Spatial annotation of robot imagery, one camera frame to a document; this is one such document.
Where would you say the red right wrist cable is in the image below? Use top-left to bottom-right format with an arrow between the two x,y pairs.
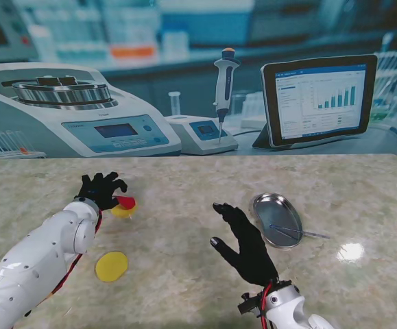
258,281 -> 274,329

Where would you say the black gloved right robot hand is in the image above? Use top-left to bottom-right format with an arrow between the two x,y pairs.
209,201 -> 278,287

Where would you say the clear culture dish yellow lid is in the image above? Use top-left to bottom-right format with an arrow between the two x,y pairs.
94,251 -> 130,283

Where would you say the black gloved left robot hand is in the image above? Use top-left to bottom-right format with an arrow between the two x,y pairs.
74,172 -> 129,212

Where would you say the steel kidney tray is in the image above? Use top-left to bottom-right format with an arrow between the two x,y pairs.
252,192 -> 304,249

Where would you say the red round filter paper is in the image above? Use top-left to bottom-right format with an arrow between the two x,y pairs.
112,195 -> 136,210

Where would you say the clear culture dish yellow base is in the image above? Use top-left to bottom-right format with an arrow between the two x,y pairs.
110,195 -> 139,219

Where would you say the printed laboratory backdrop poster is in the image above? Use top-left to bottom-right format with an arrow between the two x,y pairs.
0,0 -> 397,160

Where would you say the red left wrist cable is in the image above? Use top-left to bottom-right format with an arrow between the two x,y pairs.
47,209 -> 103,301

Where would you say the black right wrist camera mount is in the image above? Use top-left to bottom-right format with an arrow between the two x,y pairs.
237,291 -> 266,315

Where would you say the red wrist cable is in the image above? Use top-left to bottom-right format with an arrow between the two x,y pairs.
258,281 -> 274,329
47,209 -> 103,301

